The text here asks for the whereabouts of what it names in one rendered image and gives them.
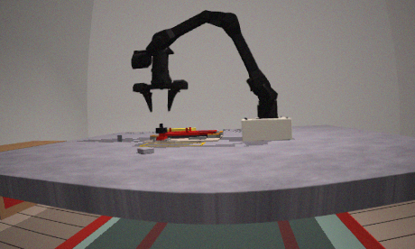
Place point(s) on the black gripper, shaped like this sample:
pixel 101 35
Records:
pixel 160 76

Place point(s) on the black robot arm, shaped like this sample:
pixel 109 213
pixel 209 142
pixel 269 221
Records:
pixel 157 53

